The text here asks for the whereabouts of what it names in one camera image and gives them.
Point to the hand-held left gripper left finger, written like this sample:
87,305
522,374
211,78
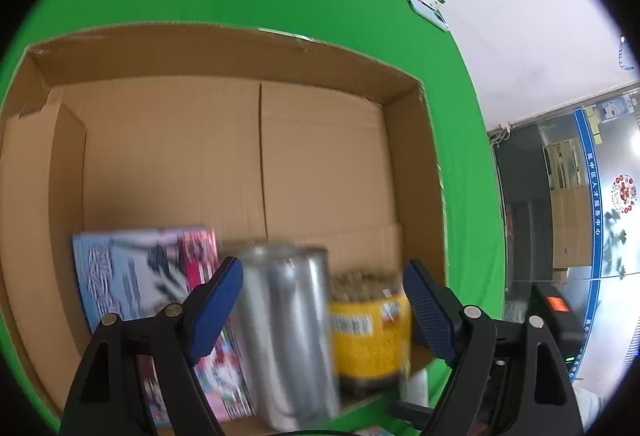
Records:
220,301

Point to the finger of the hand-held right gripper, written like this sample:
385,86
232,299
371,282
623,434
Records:
410,413

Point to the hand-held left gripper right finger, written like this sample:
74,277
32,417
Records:
430,311

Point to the white tube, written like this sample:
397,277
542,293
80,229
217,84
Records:
416,386

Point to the pastel puzzle cube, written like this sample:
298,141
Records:
377,432

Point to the silver metal can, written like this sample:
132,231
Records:
285,326

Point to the yellow label dark jar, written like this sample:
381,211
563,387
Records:
365,341

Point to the shallow cardboard box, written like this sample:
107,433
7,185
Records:
200,140

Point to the glass door blue stripe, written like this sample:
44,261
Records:
575,216

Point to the flat white green packet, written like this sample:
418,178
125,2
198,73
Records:
430,15

